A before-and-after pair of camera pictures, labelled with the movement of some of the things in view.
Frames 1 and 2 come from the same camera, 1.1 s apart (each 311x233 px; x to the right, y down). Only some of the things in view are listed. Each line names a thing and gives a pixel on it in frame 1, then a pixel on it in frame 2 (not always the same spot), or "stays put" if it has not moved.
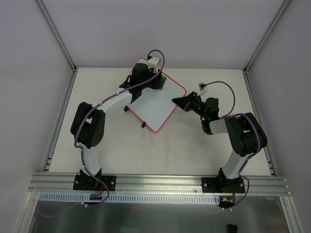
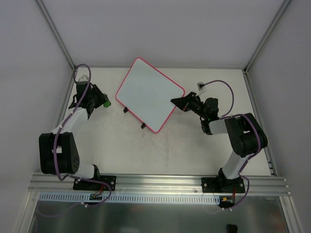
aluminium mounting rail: [50, 184] stays put
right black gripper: [190, 102] stays put
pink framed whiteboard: [151, 106] stays put
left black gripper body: [157, 82] -> [97, 94]
